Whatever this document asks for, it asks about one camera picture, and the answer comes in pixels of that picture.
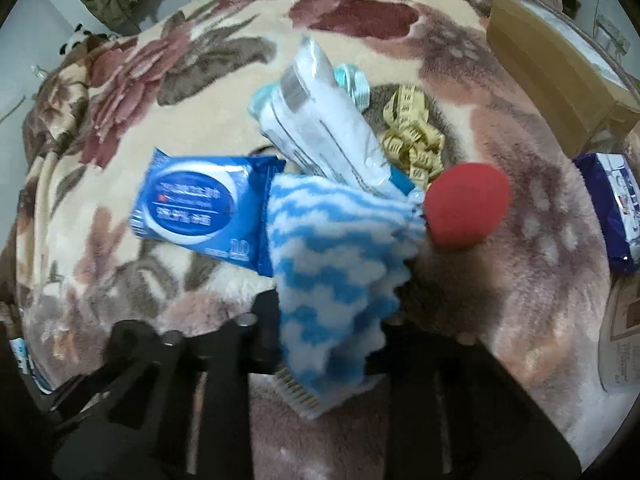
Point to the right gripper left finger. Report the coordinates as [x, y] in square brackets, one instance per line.
[167, 406]

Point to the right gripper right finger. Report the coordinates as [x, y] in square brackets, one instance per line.
[456, 413]

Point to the blue white striped cloth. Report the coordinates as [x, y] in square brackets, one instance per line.
[338, 254]

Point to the red round sponge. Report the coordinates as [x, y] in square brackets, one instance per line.
[465, 205]

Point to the blue wet wipes pack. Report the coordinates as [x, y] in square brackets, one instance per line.
[213, 205]

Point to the yellow measuring tape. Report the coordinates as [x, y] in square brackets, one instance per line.
[411, 142]

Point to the white plastic mask package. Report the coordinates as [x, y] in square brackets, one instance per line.
[313, 122]

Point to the teal surgical face mask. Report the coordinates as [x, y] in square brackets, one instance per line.
[349, 77]

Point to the dark blue tissue pack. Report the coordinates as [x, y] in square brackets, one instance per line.
[614, 192]

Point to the brown cardboard box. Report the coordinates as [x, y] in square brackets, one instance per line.
[589, 105]

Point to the panda plush toy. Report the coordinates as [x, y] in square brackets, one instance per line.
[81, 34]

